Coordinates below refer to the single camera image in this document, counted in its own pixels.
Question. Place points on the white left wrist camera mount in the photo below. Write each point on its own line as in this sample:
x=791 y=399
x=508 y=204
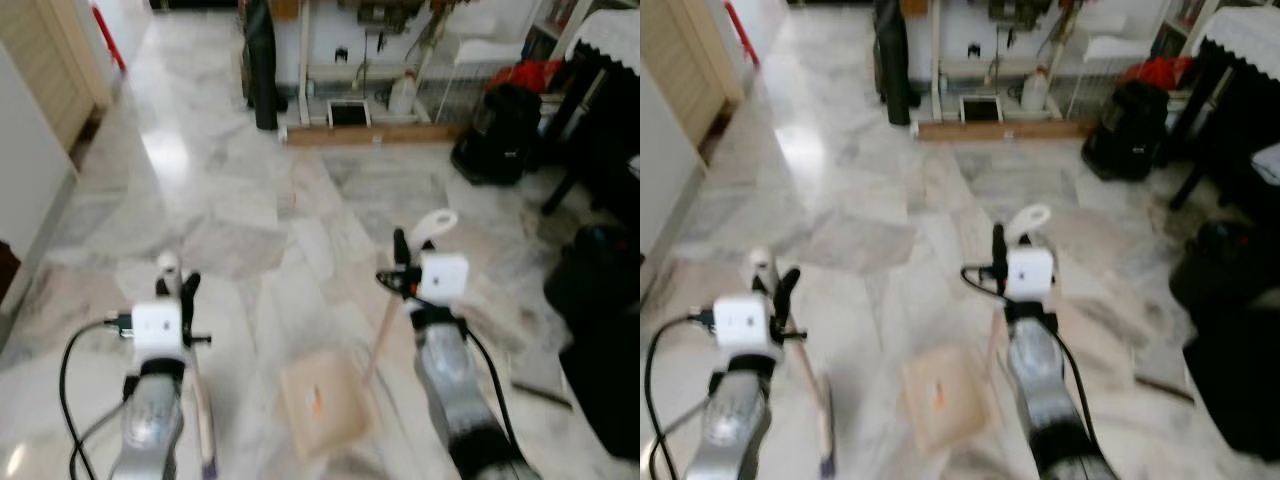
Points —
x=158 y=330
x=745 y=325

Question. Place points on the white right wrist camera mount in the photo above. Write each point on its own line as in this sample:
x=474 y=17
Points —
x=444 y=278
x=1030 y=272

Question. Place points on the white plastic jug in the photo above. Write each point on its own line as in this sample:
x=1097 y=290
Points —
x=1035 y=90
x=403 y=95

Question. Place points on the black rolled mat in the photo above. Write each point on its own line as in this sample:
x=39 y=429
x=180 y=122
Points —
x=264 y=60
x=894 y=58

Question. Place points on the brown wooden floor plinth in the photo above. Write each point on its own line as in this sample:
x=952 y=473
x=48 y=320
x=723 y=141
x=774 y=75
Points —
x=1005 y=129
x=375 y=135

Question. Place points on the red slim pole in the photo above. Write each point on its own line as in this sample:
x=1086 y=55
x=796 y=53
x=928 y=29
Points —
x=108 y=35
x=742 y=30

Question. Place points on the black rectangular case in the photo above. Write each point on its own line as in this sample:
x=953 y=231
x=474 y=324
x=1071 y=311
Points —
x=1235 y=385
x=605 y=390

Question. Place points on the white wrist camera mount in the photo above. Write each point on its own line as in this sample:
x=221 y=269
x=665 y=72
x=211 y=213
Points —
x=745 y=325
x=158 y=330
x=1030 y=272
x=444 y=278

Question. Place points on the white lace tablecloth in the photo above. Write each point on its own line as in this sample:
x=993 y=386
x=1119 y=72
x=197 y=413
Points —
x=1245 y=35
x=612 y=40

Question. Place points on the tall wood grain cabinet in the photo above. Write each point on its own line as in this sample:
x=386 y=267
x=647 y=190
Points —
x=685 y=50
x=50 y=50

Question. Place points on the black round cooker appliance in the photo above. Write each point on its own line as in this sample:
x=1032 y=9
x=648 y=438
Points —
x=1125 y=130
x=497 y=135

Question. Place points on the red plastic bag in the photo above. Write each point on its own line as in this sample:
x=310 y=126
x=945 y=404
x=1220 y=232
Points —
x=538 y=75
x=1160 y=72

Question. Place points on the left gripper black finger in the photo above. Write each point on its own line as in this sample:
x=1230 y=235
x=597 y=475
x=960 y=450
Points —
x=189 y=292
x=786 y=287

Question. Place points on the white framed black panel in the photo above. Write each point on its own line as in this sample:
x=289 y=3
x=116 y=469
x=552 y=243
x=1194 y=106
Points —
x=980 y=108
x=349 y=113

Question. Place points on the white hanging cloth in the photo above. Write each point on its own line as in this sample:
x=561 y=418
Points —
x=1267 y=163

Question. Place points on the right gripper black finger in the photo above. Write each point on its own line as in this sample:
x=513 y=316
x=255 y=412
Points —
x=998 y=242
x=401 y=248

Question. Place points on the white shelf rack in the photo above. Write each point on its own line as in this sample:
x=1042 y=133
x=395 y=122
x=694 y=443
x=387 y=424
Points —
x=440 y=40
x=1070 y=35

